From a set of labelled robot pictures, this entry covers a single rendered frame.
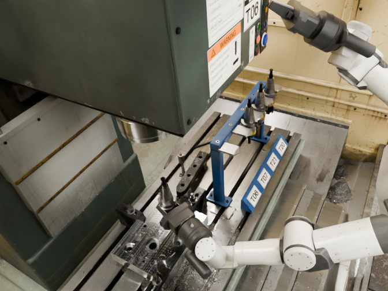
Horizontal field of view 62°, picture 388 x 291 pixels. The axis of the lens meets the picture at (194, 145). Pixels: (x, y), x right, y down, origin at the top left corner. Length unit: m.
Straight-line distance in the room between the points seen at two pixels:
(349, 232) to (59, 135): 0.97
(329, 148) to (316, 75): 0.38
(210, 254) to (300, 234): 0.25
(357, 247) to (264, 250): 0.23
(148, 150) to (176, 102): 1.57
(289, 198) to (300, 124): 0.47
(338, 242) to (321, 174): 0.91
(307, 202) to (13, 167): 1.25
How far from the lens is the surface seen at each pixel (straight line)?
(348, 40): 0.94
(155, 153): 2.12
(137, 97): 0.66
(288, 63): 1.79
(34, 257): 1.49
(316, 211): 1.64
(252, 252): 0.96
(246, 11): 0.80
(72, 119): 1.29
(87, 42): 0.68
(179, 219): 1.08
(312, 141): 1.86
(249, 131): 1.22
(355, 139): 1.95
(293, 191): 1.68
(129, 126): 0.82
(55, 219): 1.43
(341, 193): 1.83
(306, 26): 0.91
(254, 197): 1.37
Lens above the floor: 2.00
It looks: 42 degrees down
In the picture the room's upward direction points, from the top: 7 degrees counter-clockwise
